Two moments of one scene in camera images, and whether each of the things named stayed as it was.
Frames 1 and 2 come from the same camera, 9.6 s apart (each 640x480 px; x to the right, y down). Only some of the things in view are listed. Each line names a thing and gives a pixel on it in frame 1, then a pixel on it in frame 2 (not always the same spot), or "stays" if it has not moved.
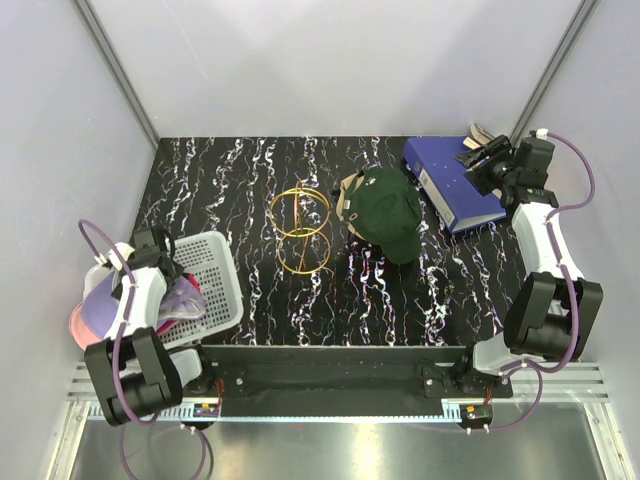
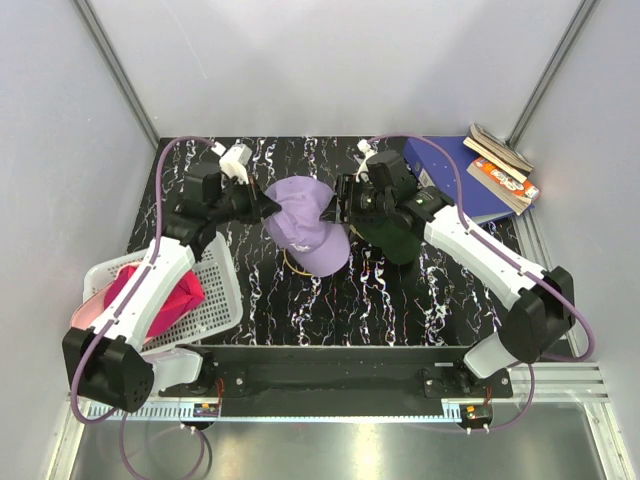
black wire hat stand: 364,249 stays
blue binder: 442,176 stays
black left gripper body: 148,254 → 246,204
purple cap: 182,299 → 315,246
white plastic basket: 208,259 stays
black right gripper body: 496,171 → 361,200
